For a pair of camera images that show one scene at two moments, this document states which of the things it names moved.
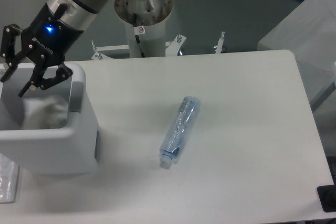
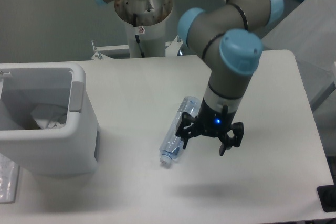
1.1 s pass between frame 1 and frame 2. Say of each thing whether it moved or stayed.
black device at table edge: stayed
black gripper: moved
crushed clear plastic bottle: stayed
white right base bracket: stayed
